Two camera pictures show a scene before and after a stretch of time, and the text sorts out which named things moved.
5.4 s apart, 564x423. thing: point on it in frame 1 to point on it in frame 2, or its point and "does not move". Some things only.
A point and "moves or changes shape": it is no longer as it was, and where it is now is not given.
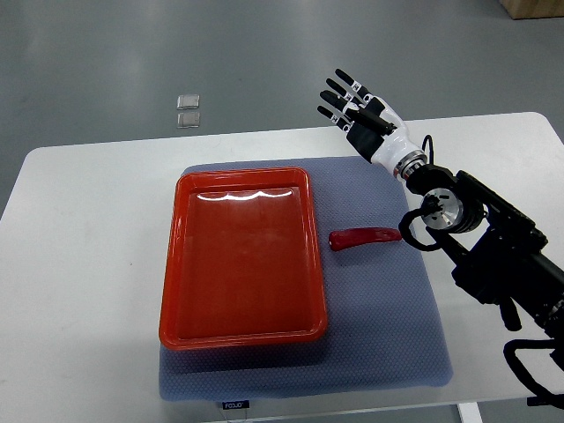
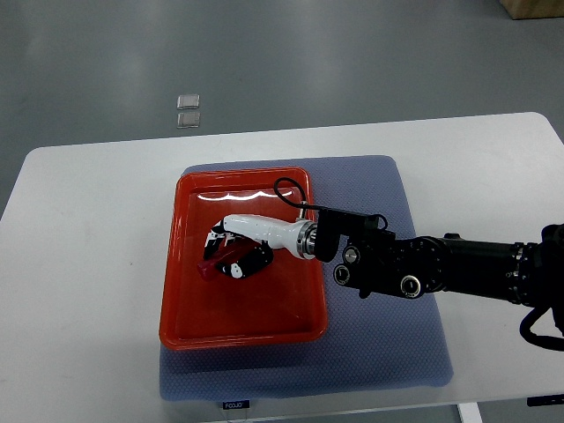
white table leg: [469, 412] does not move
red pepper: [340, 240] moves or changes shape
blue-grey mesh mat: [386, 329] does not move
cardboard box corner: [533, 9] does not move
